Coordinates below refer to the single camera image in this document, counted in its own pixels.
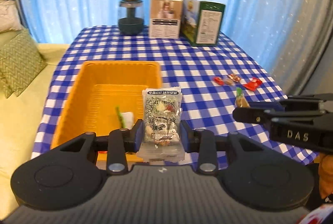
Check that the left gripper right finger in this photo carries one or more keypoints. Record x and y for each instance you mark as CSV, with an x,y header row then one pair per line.
x,y
201,141

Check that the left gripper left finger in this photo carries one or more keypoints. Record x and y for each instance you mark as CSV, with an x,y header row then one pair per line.
x,y
120,142

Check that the clear mixed nuts packet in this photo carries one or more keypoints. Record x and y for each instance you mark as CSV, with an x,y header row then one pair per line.
x,y
162,115

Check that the green brown candy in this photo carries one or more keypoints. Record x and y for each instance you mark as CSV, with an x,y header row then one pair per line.
x,y
240,100

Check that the red pillow candy packet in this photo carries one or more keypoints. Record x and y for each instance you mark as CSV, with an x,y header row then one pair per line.
x,y
253,84

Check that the small red candy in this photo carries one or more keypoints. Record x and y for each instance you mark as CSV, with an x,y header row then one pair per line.
x,y
218,80

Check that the red white twisted candy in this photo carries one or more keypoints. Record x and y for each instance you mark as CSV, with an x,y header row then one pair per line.
x,y
234,78

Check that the right hand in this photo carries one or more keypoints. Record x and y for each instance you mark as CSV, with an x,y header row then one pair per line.
x,y
325,172

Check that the orange plastic tray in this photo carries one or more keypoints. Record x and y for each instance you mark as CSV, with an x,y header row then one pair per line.
x,y
100,89

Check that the blue white checkered tablecloth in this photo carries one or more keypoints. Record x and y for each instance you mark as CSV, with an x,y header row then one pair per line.
x,y
205,104

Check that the clear wrapped amber candy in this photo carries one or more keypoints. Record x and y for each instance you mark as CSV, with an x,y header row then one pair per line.
x,y
229,81

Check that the pale yellow sofa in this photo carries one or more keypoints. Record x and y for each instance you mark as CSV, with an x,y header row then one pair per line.
x,y
21,116

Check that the grey side curtain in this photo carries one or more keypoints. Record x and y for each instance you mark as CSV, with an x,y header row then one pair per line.
x,y
307,37

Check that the dark glass jar lamp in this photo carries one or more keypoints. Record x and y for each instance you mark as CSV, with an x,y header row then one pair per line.
x,y
131,17

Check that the green carton box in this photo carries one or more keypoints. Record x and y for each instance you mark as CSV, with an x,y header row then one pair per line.
x,y
201,21

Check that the green zigzag cushion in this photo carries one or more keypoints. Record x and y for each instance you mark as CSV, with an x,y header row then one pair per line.
x,y
21,62

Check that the white beige product box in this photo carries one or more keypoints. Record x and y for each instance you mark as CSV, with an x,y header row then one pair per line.
x,y
165,19

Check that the white pink pillow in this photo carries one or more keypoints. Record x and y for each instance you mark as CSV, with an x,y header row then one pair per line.
x,y
9,17

